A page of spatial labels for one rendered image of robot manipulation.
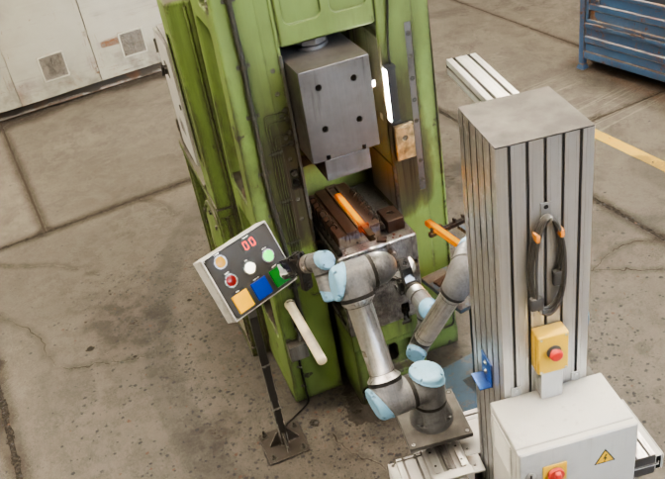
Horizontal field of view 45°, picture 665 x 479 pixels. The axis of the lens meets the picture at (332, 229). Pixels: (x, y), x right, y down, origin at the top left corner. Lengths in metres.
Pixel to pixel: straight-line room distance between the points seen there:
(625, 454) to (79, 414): 2.99
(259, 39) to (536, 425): 1.78
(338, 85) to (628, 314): 2.16
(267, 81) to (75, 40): 5.23
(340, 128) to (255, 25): 0.53
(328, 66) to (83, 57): 5.45
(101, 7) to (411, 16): 5.28
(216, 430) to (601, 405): 2.31
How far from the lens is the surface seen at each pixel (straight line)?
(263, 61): 3.25
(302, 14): 3.26
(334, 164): 3.36
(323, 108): 3.24
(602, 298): 4.69
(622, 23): 6.98
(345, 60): 3.21
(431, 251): 3.98
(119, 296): 5.31
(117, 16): 8.41
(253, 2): 3.18
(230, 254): 3.24
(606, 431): 2.32
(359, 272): 2.62
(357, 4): 3.33
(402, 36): 3.44
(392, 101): 3.48
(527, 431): 2.30
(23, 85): 8.39
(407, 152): 3.63
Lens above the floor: 2.93
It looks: 33 degrees down
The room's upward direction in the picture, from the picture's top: 10 degrees counter-clockwise
